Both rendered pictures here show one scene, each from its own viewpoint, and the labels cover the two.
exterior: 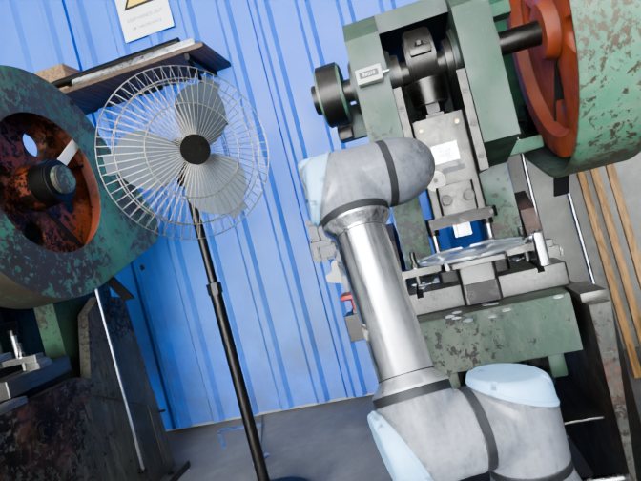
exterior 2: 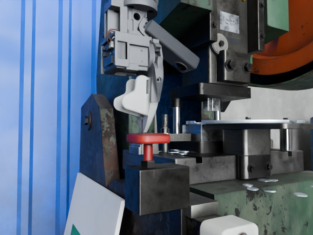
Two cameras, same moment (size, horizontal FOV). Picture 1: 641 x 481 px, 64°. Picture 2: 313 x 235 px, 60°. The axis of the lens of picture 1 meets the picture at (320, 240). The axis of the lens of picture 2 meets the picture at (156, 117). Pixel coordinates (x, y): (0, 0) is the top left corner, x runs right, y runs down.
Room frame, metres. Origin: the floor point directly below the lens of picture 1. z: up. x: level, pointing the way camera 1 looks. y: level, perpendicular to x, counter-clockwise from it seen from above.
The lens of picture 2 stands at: (0.99, 0.24, 0.77)
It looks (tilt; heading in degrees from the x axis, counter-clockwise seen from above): 2 degrees up; 319
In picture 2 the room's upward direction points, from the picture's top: straight up
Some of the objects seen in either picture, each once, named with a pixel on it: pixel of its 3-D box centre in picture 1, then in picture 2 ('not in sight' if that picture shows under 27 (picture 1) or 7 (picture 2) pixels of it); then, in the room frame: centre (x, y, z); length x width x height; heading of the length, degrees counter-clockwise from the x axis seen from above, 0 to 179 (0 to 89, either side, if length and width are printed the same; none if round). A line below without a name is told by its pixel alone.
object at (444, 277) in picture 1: (471, 267); (209, 144); (1.52, -0.42, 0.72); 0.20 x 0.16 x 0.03; 78
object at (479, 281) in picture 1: (478, 277); (257, 149); (1.34, -0.38, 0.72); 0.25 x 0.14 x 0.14; 168
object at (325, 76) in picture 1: (344, 99); not in sight; (1.58, -0.18, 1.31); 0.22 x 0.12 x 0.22; 168
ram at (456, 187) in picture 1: (446, 163); (219, 36); (1.47, -0.41, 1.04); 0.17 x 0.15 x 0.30; 168
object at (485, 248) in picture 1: (470, 251); (241, 122); (1.39, -0.39, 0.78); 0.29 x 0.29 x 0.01
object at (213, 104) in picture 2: (462, 229); (212, 104); (1.50, -0.41, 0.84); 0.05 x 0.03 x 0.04; 78
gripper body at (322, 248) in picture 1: (326, 238); (132, 40); (1.36, -0.02, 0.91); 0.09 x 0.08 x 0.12; 78
